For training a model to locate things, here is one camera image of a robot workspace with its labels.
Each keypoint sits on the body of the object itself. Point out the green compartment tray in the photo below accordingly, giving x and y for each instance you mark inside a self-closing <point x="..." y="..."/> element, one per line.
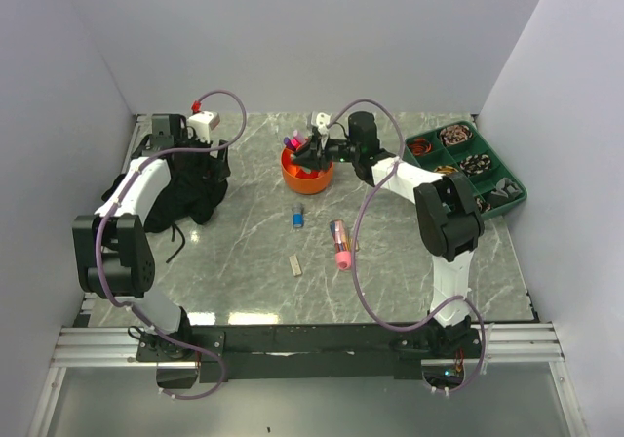
<point x="459" y="148"/>

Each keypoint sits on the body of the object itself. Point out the grey black clips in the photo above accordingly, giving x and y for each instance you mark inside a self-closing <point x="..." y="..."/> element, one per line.
<point x="506" y="191"/>

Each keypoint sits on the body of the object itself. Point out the small yellow eraser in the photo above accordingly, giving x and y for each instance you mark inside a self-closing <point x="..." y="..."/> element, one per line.
<point x="354" y="244"/>

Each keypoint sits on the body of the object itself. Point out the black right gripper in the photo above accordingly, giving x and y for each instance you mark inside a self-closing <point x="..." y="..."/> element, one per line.
<point x="314" y="154"/>

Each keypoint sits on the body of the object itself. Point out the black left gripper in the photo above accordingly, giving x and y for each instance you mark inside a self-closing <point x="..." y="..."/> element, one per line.
<point x="214" y="170"/>

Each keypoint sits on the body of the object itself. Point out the aluminium rail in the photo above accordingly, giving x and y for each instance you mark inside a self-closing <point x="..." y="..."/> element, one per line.
<point x="111" y="347"/>

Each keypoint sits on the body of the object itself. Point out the beige black rolled ribbon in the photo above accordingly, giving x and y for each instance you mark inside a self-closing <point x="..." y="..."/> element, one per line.
<point x="475" y="164"/>

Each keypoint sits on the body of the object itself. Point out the black cloth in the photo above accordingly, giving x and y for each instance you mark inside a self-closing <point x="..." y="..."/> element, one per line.
<point x="179" y="200"/>

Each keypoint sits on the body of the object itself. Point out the pink black rolled ribbon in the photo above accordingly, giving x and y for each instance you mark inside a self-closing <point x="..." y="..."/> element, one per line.
<point x="455" y="134"/>

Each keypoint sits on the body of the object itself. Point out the pink black highlighter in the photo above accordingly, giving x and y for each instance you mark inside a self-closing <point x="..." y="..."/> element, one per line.
<point x="294" y="143"/>

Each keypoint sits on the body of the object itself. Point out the black base bar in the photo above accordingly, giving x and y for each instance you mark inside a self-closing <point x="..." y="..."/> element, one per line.
<point x="310" y="351"/>

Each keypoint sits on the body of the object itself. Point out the orange round desk organizer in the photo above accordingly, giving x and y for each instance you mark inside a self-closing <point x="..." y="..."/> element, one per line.
<point x="301" y="182"/>

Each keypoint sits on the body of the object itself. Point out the yellow black rolled ribbon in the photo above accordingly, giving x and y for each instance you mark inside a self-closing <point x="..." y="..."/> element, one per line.
<point x="445" y="170"/>

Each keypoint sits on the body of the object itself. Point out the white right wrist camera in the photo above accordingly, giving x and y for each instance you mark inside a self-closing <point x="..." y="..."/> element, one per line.
<point x="320" y="121"/>

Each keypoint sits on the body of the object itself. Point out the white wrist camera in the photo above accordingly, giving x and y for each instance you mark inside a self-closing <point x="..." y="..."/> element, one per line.
<point x="201" y="123"/>
<point x="320" y="121"/>

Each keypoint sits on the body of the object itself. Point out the brown black rolled ribbon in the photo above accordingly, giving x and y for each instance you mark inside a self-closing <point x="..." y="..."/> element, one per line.
<point x="482" y="205"/>

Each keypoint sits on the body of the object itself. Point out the orange black rolled ribbon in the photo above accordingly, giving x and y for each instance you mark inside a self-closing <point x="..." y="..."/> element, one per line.
<point x="419" y="146"/>

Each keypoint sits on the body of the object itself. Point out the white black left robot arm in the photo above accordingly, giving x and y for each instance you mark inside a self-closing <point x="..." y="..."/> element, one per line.
<point x="171" y="176"/>

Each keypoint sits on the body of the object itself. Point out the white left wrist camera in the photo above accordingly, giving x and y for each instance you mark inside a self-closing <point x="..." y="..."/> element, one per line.
<point x="201" y="123"/>

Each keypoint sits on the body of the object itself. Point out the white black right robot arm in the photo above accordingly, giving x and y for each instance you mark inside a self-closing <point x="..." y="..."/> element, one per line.
<point x="449" y="223"/>

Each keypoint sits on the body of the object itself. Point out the beige eraser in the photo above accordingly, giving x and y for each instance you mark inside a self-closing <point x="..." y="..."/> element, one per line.
<point x="295" y="266"/>

